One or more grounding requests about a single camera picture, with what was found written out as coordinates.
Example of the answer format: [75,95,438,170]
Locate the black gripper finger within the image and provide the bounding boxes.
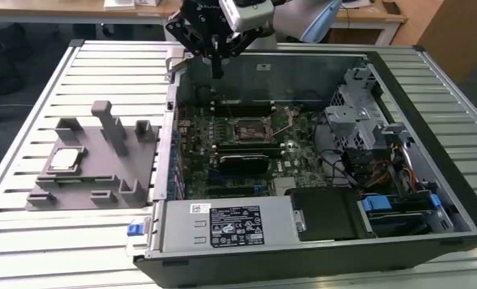
[166,13,220,79]
[219,26,264,78]

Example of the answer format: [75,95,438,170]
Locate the silver CPU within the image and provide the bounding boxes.
[50,148,82,173]

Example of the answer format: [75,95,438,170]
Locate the CPU socket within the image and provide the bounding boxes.
[231,116,275,144]

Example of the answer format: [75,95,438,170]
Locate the wooden desk white legs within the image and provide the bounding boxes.
[0,0,410,46]

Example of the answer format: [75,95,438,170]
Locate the grey metal drive cage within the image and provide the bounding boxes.
[324,67,408,151]

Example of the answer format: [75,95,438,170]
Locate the green motherboard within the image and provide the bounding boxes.
[174,104,332,201]

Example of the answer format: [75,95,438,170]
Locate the black graphics card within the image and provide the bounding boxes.
[218,154,271,176]

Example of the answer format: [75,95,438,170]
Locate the black office chair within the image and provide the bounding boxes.
[0,21,35,96]

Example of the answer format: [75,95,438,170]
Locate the grey parts rack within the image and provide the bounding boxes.
[24,100,162,212]

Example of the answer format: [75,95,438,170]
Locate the silver chipset heat sink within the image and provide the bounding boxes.
[274,176,300,194]

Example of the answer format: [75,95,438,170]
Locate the wooden cabinet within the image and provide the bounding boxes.
[391,0,477,85]

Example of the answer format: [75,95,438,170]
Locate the silver power supply unit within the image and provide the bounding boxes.
[158,200,304,252]

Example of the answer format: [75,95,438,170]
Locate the hard disk in blue carrier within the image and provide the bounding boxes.
[358,192,456,238]

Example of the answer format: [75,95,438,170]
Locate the blue case latch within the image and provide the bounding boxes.
[127,219,151,236]

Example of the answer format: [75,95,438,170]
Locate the black open PC case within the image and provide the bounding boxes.
[132,48,477,289]

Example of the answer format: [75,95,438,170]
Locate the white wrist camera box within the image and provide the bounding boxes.
[218,0,279,33]

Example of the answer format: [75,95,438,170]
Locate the yellow orange wire bundle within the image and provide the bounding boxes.
[359,141,420,193]

